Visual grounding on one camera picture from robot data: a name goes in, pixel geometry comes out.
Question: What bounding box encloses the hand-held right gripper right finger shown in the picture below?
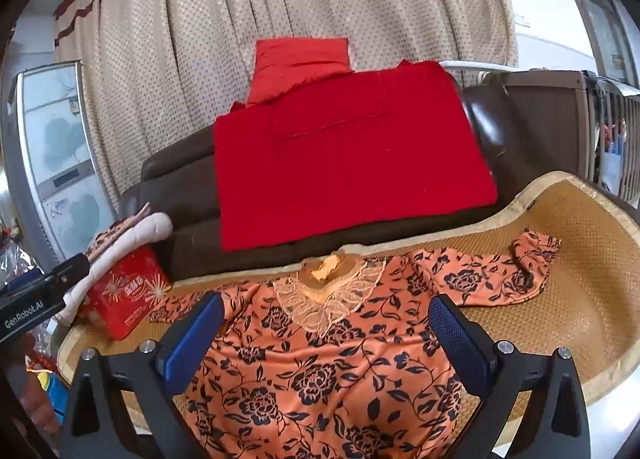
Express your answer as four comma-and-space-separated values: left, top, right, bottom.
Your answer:
429, 294, 591, 459

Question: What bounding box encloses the white standing air conditioner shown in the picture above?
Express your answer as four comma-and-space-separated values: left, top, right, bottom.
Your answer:
0, 60, 121, 265

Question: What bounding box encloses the window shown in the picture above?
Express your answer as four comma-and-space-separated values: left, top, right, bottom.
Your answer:
545, 0, 640, 90

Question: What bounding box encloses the white rolled cloth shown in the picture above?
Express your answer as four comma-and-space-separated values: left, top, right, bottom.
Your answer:
55, 211, 173, 325

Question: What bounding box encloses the red cushion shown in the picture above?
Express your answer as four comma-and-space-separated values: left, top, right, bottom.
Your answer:
245, 37, 355, 107

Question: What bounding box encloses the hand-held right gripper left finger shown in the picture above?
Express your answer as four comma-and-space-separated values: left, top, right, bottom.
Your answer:
59, 291, 226, 459

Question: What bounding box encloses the woven straw mat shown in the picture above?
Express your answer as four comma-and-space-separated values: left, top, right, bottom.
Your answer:
57, 171, 640, 420

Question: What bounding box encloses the red tin box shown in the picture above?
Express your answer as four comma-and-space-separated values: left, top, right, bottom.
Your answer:
82, 246, 173, 342

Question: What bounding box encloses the red blanket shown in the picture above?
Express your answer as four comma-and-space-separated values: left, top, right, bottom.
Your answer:
212, 60, 499, 254

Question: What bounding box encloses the brown leather sofa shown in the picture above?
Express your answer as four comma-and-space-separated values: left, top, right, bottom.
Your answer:
120, 70, 601, 285

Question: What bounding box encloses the orange floral shirt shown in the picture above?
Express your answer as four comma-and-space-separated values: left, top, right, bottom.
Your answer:
147, 228, 561, 459

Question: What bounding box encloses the beige dotted curtain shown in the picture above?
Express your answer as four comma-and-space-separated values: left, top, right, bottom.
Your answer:
52, 0, 521, 220

